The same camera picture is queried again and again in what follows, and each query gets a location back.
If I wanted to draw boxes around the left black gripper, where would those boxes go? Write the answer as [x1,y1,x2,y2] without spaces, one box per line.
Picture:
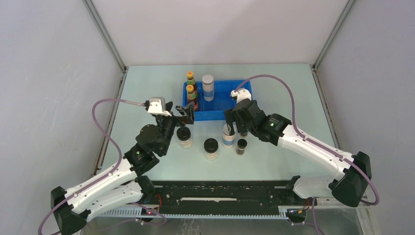
[157,101,194,155]

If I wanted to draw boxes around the silver lid jar front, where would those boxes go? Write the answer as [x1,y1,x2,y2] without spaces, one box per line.
[222,124,235,148]

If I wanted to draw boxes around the silver lid jar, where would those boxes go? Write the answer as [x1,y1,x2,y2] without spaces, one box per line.
[202,74,214,102]
[222,124,235,148]

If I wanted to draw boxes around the red sauce bottle yellow cap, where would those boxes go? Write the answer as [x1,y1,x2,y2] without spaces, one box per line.
[186,85,199,111]

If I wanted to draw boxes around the red sauce bottle green label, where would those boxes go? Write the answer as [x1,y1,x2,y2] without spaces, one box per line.
[186,71,197,90]

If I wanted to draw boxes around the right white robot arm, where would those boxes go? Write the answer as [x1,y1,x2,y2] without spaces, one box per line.
[224,99,371,207]

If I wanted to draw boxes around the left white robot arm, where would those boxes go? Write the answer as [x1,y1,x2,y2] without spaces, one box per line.
[51,97,194,235]

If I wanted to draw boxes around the small dark bottle front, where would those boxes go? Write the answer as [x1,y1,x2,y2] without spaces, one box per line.
[236,139,248,156]

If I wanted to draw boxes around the black lid jar left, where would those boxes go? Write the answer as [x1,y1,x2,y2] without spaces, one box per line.
[176,126,193,148]

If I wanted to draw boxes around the black lid jar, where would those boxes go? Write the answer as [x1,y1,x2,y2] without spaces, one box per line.
[176,126,193,148]
[204,138,219,161]

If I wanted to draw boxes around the blue plastic bin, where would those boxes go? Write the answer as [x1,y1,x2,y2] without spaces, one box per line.
[194,80,243,121]

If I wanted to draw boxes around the black lid jar front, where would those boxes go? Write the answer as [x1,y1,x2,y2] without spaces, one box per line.
[204,138,219,161]

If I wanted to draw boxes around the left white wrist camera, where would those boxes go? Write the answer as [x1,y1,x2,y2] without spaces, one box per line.
[144,97,172,117]

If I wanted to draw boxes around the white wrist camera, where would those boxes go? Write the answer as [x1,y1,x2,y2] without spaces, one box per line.
[231,88,252,103]
[144,97,172,117]

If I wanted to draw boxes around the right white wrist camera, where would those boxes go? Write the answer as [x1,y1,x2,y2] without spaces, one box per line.
[231,88,252,103]

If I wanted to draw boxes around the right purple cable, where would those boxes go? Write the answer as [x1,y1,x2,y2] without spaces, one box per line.
[235,74,380,206]

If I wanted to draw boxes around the purple cable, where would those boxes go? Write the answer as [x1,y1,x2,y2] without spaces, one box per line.
[235,74,380,206]
[38,98,146,235]

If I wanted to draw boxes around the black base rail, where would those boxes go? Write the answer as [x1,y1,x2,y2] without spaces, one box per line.
[138,180,312,212]

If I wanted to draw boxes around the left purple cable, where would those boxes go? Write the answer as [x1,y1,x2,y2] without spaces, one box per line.
[38,98,146,235]

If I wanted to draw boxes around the white slotted cable duct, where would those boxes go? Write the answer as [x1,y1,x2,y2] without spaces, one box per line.
[99,206,288,219]

